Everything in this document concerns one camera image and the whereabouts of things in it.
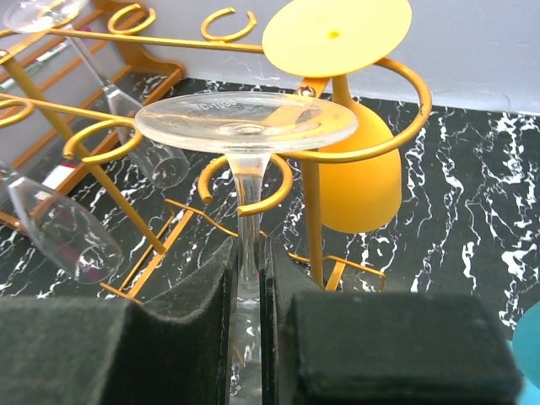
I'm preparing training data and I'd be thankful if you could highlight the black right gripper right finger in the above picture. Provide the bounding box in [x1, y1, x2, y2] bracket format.
[259, 237, 522, 404]

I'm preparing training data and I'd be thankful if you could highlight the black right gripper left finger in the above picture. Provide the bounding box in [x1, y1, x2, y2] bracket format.
[1, 239, 237, 404]

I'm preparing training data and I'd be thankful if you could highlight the blue plastic wine glass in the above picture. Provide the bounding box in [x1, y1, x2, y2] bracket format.
[508, 302, 540, 405]

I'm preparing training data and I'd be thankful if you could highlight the tall clear wine glass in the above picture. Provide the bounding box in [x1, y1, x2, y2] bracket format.
[4, 0, 190, 189]

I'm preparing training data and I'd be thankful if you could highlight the short clear glass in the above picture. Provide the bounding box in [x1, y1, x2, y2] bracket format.
[134, 92, 358, 404]

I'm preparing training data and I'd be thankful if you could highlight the yellow plastic wine glass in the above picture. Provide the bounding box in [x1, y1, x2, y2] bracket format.
[262, 0, 412, 234]

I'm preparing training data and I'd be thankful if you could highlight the orange wooden shelf rack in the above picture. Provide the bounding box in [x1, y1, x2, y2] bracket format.
[1, 1, 186, 230]

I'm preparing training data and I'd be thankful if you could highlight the white red box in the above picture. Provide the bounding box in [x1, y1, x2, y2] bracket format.
[42, 163, 76, 189]

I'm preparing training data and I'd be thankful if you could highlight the gold wire wine glass rack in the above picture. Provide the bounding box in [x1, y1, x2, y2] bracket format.
[0, 3, 434, 303]

